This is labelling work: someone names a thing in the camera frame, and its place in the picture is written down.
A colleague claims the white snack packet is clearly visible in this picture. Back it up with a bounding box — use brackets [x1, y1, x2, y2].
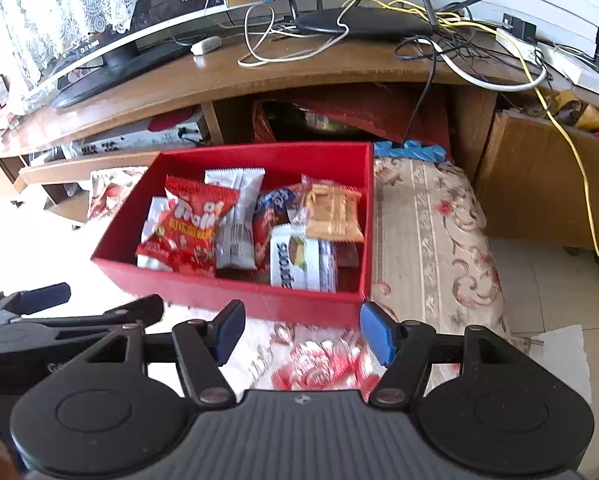
[205, 168, 266, 270]

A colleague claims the white sausage packet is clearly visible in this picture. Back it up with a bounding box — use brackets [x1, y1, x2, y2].
[136, 197, 172, 272]

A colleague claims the yellow cable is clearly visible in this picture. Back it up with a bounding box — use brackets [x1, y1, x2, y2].
[341, 0, 599, 264]

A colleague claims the black cable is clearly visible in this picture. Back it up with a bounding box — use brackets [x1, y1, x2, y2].
[393, 34, 461, 146]

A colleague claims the orange mooncake packet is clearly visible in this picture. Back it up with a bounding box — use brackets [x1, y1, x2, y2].
[287, 176, 365, 243]

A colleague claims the red Trolli gummy bag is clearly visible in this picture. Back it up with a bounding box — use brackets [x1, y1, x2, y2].
[136, 176, 240, 278]

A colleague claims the wooden TV stand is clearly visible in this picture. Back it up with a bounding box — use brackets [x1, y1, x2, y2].
[0, 29, 599, 221]

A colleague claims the white Kaprons wafer packet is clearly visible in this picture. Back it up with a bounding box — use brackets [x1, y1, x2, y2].
[269, 224, 337, 292]

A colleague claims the white cable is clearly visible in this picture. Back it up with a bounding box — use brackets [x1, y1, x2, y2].
[237, 0, 549, 94]

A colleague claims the red biscuit packet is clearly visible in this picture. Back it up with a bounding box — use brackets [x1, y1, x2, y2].
[252, 184, 301, 270]

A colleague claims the white small adapter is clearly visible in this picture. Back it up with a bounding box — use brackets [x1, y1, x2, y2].
[190, 36, 222, 56]

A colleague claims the black monitor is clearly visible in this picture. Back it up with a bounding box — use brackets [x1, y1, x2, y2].
[34, 0, 270, 108]

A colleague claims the black wifi router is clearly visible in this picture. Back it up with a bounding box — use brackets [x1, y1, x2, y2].
[287, 0, 482, 41]

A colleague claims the silver media player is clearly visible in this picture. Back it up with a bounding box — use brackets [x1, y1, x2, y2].
[62, 122, 209, 159]

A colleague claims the red cardboard box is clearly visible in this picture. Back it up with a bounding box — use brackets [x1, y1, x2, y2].
[92, 142, 373, 327]

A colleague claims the blue foam mat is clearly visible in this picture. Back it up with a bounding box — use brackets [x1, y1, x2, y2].
[373, 140, 448, 164]

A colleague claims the brown cardboard box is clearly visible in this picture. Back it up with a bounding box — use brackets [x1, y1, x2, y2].
[473, 110, 599, 249]

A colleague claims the white power strip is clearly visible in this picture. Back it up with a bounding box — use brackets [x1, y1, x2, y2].
[496, 28, 599, 94]

